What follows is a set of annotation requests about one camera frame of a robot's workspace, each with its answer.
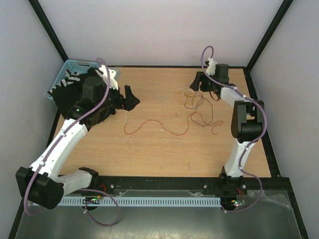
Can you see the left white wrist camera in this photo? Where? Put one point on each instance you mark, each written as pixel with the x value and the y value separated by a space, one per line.
pixel 109 76

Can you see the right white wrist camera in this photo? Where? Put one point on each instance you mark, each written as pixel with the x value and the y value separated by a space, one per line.
pixel 211 66

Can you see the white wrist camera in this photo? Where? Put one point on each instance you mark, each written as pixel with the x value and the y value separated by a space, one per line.
pixel 109 76
pixel 211 66

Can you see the light blue slotted cable duct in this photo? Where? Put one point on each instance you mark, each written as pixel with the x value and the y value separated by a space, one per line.
pixel 141 202

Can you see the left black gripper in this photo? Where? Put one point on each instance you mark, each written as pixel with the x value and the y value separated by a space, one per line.
pixel 127 103

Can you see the blue plastic basket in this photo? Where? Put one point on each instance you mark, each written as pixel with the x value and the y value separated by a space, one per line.
pixel 78 66

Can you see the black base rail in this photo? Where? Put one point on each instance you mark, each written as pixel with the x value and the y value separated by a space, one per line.
pixel 207 185

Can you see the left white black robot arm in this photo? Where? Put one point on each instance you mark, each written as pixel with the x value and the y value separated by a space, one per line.
pixel 40 183

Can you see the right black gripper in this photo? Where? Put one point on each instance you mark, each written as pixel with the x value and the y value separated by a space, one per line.
pixel 200 76

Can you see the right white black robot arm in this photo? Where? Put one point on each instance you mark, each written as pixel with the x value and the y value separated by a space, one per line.
pixel 247 124

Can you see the black white striped cloth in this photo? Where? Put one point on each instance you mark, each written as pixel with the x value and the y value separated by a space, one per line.
pixel 76 80

